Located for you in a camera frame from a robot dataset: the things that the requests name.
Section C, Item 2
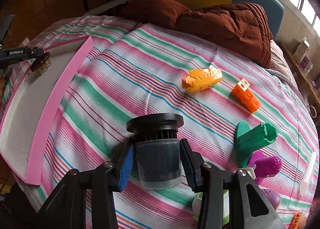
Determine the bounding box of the green plastic stand toy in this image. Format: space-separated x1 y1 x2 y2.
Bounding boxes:
234 120 278 168

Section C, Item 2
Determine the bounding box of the purple box on shelf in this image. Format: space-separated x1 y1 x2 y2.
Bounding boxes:
300 55 313 73

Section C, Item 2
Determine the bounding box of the white box on shelf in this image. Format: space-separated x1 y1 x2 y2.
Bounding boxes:
293 37 310 63

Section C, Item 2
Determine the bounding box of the pink rimmed white tray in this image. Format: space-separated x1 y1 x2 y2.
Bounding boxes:
1 36 94 186

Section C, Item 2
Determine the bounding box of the magenta perforated dome toy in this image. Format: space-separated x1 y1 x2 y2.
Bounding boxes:
247 150 282 185

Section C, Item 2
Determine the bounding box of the wooden side shelf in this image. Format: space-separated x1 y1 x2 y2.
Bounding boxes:
278 42 319 107

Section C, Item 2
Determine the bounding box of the green white round toy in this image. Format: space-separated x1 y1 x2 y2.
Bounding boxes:
192 190 229 226

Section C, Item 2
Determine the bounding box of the lilac egg-shaped toy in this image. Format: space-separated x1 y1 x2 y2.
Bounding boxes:
261 188 281 211

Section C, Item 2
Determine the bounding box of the white plastic tube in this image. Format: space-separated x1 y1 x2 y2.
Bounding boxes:
299 151 317 195

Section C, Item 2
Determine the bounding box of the dark brown fluted lid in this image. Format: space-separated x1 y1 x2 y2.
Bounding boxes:
30 52 51 75

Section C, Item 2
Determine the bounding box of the orange ribbed plastic piece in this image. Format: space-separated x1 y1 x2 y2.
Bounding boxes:
288 212 306 229

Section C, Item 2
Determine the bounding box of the black lidded clear jar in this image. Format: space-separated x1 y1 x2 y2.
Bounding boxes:
126 113 184 190

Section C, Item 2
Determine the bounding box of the yellow plastic toy shell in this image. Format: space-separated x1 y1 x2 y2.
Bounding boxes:
182 65 222 93

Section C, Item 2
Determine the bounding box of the orange plastic block toy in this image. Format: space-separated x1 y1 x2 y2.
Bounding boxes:
231 78 261 113

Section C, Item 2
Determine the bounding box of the white pillow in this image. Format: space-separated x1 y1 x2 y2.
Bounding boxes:
270 40 295 83

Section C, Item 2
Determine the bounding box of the striped bed sheet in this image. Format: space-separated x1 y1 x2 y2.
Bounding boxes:
0 15 320 229

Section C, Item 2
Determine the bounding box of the brown quilted blanket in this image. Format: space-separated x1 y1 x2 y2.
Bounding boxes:
121 0 273 68

